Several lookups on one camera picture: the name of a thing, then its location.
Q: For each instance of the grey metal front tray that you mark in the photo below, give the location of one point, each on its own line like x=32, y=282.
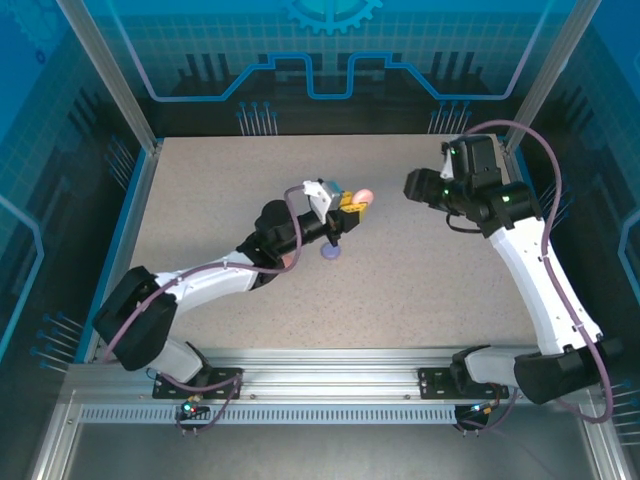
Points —
x=325, y=455

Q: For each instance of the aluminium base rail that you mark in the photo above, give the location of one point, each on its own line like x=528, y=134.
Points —
x=325, y=370

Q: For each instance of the purple round earbud case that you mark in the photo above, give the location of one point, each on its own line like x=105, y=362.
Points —
x=330, y=254

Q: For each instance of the aluminium side rail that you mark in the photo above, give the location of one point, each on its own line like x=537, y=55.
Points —
x=131, y=225
x=515, y=167

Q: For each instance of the pale pink round earbud case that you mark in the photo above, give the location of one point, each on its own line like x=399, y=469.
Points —
x=364, y=196

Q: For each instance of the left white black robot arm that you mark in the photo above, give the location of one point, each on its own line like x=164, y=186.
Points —
x=210, y=280

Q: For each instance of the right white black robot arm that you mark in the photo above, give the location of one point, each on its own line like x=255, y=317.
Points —
x=540, y=280

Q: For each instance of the aluminium frame post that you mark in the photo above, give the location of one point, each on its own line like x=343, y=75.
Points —
x=120, y=85
x=548, y=75

